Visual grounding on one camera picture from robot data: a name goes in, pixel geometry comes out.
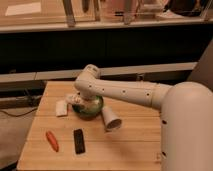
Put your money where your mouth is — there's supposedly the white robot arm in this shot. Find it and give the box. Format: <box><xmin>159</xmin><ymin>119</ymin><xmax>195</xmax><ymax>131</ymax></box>
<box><xmin>67</xmin><ymin>64</ymin><xmax>213</xmax><ymax>171</ymax></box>

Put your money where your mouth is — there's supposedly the green ceramic bowl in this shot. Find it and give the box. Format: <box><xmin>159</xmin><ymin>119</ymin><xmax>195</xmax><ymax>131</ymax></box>
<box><xmin>72</xmin><ymin>96</ymin><xmax>104</xmax><ymax>120</ymax></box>

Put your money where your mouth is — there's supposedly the white sponge block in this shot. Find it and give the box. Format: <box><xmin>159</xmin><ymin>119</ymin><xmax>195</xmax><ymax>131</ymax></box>
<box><xmin>56</xmin><ymin>100</ymin><xmax>68</xmax><ymax>117</ymax></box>

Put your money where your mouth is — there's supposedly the black rectangular bar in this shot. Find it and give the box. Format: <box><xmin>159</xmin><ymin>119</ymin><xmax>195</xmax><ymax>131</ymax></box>
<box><xmin>74</xmin><ymin>129</ymin><xmax>86</xmax><ymax>154</ymax></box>

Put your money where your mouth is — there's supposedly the wooden table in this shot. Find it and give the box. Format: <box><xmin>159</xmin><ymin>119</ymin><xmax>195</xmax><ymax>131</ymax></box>
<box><xmin>17</xmin><ymin>81</ymin><xmax>161</xmax><ymax>171</ymax></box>

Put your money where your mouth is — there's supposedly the orange carrot toy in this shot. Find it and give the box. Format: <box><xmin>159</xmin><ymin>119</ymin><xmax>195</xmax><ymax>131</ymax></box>
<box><xmin>46</xmin><ymin>131</ymin><xmax>59</xmax><ymax>152</ymax></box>

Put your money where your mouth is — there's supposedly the black floor cable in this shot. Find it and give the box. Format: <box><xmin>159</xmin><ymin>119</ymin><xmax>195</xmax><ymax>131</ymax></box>
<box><xmin>0</xmin><ymin>107</ymin><xmax>38</xmax><ymax>118</ymax></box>

